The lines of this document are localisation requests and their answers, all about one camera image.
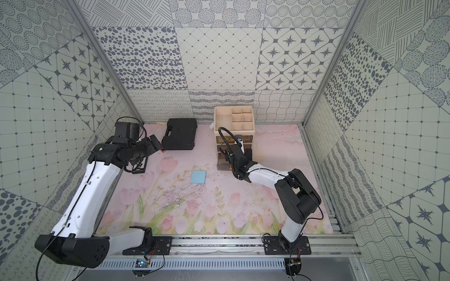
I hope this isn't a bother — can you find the grey transparent drawer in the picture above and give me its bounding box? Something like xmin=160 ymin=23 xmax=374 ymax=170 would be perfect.
xmin=216 ymin=135 xmax=253 ymax=144

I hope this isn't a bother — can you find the beige desk organizer cabinet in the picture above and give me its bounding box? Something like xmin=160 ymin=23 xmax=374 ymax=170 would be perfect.
xmin=214 ymin=105 xmax=255 ymax=137

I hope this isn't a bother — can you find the blue sticky note top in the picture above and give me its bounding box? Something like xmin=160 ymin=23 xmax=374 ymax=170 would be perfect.
xmin=191 ymin=170 xmax=206 ymax=185

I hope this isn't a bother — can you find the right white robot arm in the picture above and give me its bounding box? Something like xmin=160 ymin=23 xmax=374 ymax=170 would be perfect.
xmin=219 ymin=144 xmax=322 ymax=247

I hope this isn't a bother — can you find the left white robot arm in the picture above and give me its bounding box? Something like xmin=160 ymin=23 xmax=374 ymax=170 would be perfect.
xmin=35 ymin=135 xmax=162 ymax=268

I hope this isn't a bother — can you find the black plastic tool case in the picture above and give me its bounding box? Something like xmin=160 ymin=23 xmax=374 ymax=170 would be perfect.
xmin=161 ymin=118 xmax=198 ymax=151

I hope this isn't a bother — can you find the floral pink table mat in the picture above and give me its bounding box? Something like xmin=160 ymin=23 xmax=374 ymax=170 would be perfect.
xmin=95 ymin=123 xmax=335 ymax=235

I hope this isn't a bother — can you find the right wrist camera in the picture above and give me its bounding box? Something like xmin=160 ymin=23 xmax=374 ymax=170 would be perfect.
xmin=234 ymin=135 xmax=243 ymax=146

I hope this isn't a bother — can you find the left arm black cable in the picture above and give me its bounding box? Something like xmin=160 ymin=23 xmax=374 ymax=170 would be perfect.
xmin=34 ymin=116 xmax=166 ymax=281

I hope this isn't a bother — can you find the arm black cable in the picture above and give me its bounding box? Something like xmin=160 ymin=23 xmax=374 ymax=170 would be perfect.
xmin=34 ymin=116 xmax=166 ymax=281
xmin=217 ymin=126 xmax=324 ymax=222

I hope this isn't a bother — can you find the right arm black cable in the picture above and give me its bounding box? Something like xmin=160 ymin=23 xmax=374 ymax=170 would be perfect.
xmin=217 ymin=126 xmax=324 ymax=222

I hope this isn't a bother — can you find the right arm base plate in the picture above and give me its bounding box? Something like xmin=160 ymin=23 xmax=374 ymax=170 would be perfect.
xmin=261 ymin=234 xmax=312 ymax=256

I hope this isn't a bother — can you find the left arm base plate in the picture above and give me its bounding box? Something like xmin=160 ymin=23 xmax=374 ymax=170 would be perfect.
xmin=122 ymin=236 xmax=173 ymax=256

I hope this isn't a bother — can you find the aluminium mounting rail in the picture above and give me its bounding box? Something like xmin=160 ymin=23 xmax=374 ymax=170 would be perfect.
xmin=126 ymin=234 xmax=362 ymax=258

